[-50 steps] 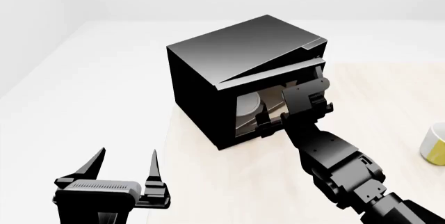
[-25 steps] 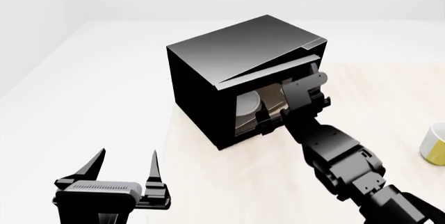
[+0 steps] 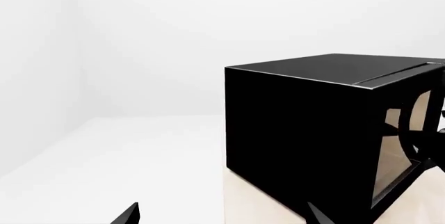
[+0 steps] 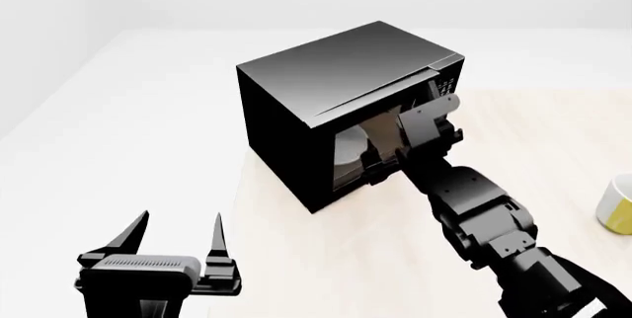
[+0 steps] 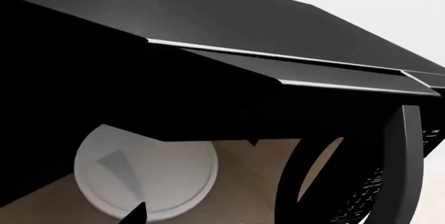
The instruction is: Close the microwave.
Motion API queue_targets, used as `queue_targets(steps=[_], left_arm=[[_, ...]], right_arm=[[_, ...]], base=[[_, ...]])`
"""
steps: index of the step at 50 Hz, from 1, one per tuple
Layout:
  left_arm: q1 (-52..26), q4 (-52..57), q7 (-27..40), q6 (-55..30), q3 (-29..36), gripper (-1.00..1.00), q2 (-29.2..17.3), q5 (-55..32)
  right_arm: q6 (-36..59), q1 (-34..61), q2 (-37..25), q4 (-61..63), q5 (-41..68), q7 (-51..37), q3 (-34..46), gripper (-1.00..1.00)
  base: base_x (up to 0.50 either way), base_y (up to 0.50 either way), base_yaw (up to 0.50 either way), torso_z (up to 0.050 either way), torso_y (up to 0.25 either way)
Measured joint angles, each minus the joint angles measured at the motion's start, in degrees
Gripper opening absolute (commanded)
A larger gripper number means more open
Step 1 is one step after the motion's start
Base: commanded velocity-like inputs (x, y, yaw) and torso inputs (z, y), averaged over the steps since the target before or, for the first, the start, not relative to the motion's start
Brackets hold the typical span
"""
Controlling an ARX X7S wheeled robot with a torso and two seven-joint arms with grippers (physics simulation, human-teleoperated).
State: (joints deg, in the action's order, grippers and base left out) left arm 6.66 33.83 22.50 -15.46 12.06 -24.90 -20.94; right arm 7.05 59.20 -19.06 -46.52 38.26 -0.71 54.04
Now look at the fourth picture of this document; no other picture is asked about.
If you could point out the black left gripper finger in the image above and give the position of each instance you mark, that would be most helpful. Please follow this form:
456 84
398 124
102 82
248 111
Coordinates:
217 240
126 238

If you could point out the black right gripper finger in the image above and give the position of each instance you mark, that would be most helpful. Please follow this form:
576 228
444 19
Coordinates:
371 160

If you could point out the black glass microwave door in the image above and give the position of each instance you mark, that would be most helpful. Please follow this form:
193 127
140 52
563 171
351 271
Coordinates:
321 170

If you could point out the white round microwave plate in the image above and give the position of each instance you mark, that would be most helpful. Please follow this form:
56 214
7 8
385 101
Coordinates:
349 147

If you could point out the black microwave oven body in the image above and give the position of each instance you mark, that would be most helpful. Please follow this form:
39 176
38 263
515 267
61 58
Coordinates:
316 73

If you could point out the white and yellow mug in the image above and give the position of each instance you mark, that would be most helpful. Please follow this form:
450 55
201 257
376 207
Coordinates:
616 207

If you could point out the grey right gripper camera box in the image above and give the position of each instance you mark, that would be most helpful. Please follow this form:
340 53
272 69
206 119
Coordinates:
427 120

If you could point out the grey gripper camera box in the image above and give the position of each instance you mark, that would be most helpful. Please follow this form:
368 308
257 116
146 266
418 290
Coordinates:
427 120
148 264

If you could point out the grey left gripper camera box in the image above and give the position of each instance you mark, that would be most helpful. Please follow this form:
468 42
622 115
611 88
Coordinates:
148 264

